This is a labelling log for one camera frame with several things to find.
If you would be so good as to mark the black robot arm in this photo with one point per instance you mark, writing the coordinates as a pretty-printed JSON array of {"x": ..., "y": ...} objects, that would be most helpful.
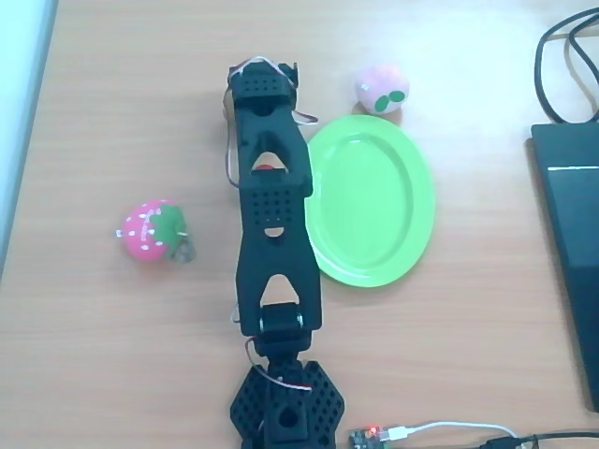
[{"x": 271, "y": 210}]

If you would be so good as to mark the green oval plate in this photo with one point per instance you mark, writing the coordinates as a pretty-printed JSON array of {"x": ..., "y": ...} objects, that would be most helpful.
[{"x": 374, "y": 201}]

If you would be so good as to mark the pink toy strawberry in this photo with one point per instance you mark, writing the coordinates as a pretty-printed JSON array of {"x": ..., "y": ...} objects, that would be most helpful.
[{"x": 147, "y": 229}]

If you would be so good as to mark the red toy tomato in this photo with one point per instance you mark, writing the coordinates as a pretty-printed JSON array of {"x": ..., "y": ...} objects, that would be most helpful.
[{"x": 266, "y": 167}]

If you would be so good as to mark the brown toy kiwi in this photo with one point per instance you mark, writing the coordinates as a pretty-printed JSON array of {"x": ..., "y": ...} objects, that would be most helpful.
[{"x": 227, "y": 106}]

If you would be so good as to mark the small controller board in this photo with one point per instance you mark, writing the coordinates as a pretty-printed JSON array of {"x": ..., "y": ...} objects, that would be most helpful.
[{"x": 367, "y": 436}]

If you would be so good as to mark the black laptop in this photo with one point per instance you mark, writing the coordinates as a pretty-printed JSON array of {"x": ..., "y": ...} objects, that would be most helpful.
[{"x": 573, "y": 234}]

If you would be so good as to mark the pink toy peach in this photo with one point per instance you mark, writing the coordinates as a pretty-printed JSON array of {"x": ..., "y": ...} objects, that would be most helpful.
[{"x": 381, "y": 89}]

